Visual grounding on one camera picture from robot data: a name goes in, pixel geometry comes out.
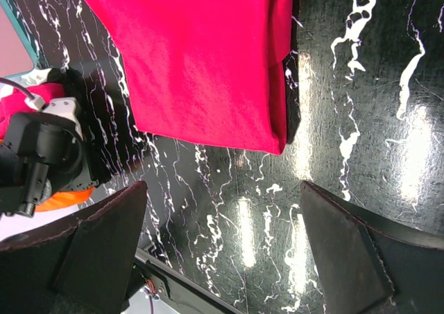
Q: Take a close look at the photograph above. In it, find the orange folded t shirt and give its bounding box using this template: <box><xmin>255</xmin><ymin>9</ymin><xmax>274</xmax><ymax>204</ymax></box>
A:
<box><xmin>35</xmin><ymin>186</ymin><xmax>94</xmax><ymax>212</ymax></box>

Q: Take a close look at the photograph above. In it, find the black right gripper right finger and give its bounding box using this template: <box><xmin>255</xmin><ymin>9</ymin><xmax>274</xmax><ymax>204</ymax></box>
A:
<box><xmin>300</xmin><ymin>181</ymin><xmax>443</xmax><ymax>313</ymax></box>

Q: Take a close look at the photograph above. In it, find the black folded t shirt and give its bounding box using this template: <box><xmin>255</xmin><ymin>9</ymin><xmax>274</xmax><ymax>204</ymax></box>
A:
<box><xmin>48</xmin><ymin>68</ymin><xmax>111</xmax><ymax>188</ymax></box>

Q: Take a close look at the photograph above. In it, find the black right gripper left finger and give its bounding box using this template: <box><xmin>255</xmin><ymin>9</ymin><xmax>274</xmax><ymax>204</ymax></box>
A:
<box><xmin>1</xmin><ymin>181</ymin><xmax>147</xmax><ymax>313</ymax></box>

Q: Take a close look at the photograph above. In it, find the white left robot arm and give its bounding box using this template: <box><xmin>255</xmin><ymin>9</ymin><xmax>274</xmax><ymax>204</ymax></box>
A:
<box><xmin>1</xmin><ymin>98</ymin><xmax>91</xmax><ymax>218</ymax></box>

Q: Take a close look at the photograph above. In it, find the red t shirt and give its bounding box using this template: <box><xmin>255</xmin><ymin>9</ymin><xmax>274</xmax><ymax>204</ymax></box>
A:
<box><xmin>85</xmin><ymin>0</ymin><xmax>293</xmax><ymax>155</ymax></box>

